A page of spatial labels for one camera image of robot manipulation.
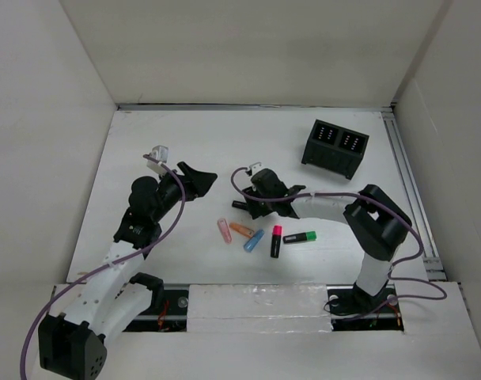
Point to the aluminium rail back edge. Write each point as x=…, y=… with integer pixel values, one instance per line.
x=129, y=107

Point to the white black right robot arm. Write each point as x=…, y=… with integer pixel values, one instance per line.
x=377, y=223

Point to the black highlighter green cap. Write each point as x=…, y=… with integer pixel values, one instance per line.
x=299, y=237

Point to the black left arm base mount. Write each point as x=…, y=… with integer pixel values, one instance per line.
x=168, y=316

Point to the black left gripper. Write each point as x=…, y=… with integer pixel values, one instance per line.
x=199, y=184

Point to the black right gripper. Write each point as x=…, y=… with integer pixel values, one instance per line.
x=255, y=210

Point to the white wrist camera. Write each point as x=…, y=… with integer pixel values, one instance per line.
x=254, y=168
x=155, y=158

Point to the black highlighter pink cap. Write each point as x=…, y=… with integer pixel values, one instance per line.
x=276, y=240

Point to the blue translucent highlighter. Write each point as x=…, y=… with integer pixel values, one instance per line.
x=253, y=241

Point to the orange translucent highlighter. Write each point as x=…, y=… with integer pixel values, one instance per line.
x=242, y=230

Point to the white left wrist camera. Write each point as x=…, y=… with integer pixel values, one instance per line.
x=155, y=158

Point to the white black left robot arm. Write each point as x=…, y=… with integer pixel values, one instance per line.
x=74, y=344

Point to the black slotted pen organizer box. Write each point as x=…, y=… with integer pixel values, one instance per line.
x=335, y=148

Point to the pink translucent highlighter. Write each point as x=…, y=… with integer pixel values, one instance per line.
x=223, y=227

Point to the aluminium rail right side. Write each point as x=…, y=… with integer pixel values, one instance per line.
x=430, y=256

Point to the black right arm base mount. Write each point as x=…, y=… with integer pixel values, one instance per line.
x=347, y=315

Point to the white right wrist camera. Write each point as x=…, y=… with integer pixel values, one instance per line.
x=254, y=168

